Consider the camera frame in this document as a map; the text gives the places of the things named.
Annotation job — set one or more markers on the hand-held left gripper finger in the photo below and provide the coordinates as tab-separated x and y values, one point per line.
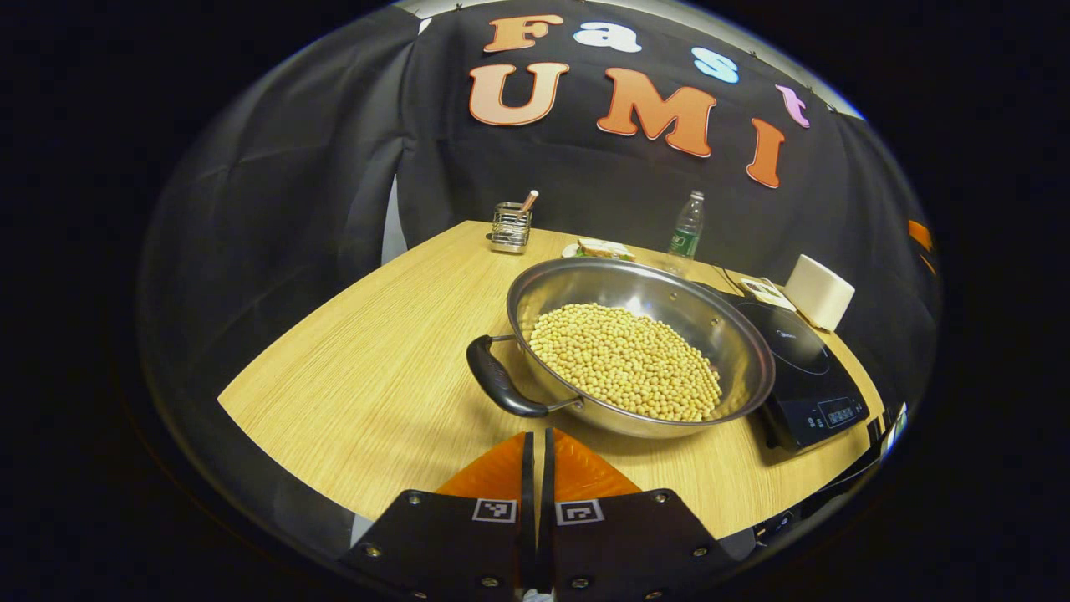
547	502
528	502

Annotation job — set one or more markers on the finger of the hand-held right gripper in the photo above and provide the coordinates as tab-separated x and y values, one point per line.
919	236

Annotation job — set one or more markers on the pile of yellow soybeans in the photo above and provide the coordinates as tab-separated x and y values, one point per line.
627	359

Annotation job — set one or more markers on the black induction cooktop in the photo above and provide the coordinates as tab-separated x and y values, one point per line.
802	385

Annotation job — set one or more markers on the white toaster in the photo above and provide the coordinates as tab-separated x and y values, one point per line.
819	293

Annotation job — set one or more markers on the white divided seed dish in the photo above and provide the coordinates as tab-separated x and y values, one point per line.
765	291

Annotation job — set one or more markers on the clear plastic water bottle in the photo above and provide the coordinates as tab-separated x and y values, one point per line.
685	230

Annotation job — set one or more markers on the small white plate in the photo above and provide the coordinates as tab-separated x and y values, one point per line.
570	250

